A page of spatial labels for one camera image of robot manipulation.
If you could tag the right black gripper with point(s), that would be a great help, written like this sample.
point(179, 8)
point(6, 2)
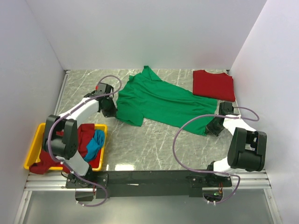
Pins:
point(209, 129)

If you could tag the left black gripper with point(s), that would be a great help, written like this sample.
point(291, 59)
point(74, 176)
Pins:
point(112, 113)

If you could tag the green t shirt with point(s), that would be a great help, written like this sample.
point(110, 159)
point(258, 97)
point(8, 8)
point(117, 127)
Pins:
point(147, 96)

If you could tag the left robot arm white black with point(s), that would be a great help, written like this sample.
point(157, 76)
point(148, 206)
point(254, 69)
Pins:
point(60, 138)

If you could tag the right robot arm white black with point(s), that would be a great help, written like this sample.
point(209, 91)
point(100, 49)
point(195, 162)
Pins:
point(247, 149)

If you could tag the crumpled red t shirt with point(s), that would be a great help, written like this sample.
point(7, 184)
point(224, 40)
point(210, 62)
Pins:
point(85, 134)

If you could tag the folded red t shirt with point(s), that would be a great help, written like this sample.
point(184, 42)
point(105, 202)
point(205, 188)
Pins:
point(218, 86)

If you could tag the blue t shirt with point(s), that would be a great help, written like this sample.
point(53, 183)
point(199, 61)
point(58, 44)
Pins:
point(95, 145)

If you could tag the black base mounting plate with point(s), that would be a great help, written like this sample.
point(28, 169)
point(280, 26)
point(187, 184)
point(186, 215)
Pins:
point(157, 183)

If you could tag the yellow plastic bin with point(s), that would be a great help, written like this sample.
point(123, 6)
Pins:
point(36, 147)

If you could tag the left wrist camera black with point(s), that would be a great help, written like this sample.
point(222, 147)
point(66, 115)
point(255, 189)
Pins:
point(102, 88)

